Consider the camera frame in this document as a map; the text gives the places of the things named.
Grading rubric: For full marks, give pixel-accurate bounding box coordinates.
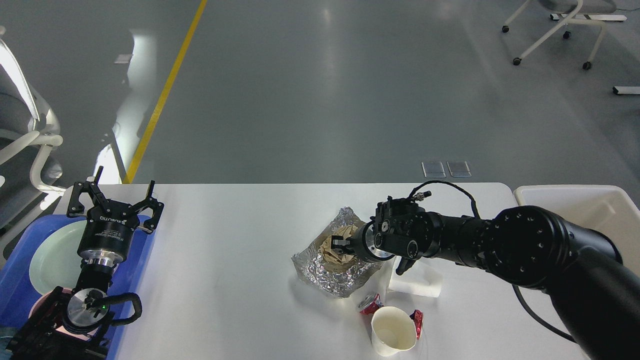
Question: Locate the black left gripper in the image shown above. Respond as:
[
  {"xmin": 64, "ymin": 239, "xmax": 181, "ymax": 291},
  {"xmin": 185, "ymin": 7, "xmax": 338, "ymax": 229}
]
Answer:
[{"xmin": 66, "ymin": 166, "xmax": 165, "ymax": 264}]

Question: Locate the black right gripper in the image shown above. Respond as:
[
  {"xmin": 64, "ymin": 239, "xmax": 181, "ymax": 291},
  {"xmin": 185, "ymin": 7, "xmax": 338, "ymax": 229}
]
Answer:
[{"xmin": 330, "ymin": 221, "xmax": 395, "ymax": 264}]

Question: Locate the brown paper ball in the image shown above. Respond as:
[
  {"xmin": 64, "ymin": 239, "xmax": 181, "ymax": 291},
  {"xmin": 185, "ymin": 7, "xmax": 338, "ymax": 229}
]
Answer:
[{"xmin": 318, "ymin": 224, "xmax": 358, "ymax": 272}]

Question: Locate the aluminium foil tray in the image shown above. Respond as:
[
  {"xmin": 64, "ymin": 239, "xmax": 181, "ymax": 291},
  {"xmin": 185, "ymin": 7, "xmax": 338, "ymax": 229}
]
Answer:
[{"xmin": 291, "ymin": 206, "xmax": 383, "ymax": 299}]

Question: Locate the light green plate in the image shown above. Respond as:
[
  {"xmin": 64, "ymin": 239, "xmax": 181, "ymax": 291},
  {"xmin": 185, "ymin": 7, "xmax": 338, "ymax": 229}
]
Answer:
[{"xmin": 29, "ymin": 220, "xmax": 86, "ymax": 296}]

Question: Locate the pink mug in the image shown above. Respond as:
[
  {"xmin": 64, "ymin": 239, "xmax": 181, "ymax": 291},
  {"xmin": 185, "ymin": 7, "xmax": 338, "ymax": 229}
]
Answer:
[{"xmin": 27, "ymin": 291, "xmax": 98, "ymax": 341}]

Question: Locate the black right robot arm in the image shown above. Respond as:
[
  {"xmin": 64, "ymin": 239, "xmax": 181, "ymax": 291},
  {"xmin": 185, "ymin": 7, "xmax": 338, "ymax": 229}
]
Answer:
[{"xmin": 330, "ymin": 184, "xmax": 640, "ymax": 360}]

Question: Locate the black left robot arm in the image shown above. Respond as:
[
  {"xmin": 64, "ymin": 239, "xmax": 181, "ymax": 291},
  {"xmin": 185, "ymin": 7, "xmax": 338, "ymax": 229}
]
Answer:
[{"xmin": 1, "ymin": 171, "xmax": 165, "ymax": 360}]

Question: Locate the red foil wrapper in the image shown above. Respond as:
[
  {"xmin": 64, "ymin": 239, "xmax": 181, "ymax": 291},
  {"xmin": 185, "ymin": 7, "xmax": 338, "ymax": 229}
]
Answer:
[{"xmin": 358, "ymin": 293, "xmax": 424, "ymax": 341}]

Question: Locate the white napkin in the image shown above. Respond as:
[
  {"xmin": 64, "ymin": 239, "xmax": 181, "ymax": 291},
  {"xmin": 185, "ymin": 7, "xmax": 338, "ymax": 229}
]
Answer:
[{"xmin": 387, "ymin": 258, "xmax": 443, "ymax": 298}]

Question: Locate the white paper cup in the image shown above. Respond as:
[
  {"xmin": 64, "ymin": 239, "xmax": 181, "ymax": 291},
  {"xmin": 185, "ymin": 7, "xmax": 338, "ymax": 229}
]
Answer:
[{"xmin": 370, "ymin": 306, "xmax": 418, "ymax": 357}]

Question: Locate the blue plastic tray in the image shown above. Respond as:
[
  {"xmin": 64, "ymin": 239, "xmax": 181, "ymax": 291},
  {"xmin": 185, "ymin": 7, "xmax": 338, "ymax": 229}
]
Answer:
[{"xmin": 0, "ymin": 214, "xmax": 154, "ymax": 328}]

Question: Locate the beige waste bin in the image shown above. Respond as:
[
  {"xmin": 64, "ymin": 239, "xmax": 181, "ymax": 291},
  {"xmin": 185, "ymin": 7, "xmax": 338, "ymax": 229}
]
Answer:
[{"xmin": 513, "ymin": 184, "xmax": 640, "ymax": 276}]

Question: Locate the white bar on floor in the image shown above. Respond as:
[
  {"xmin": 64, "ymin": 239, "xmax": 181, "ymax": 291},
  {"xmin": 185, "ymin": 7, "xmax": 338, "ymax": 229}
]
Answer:
[{"xmin": 612, "ymin": 85, "xmax": 640, "ymax": 96}]

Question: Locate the white office chair right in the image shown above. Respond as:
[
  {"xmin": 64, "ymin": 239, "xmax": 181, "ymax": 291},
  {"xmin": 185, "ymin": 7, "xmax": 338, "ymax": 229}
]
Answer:
[{"xmin": 512, "ymin": 0, "xmax": 627, "ymax": 71}]

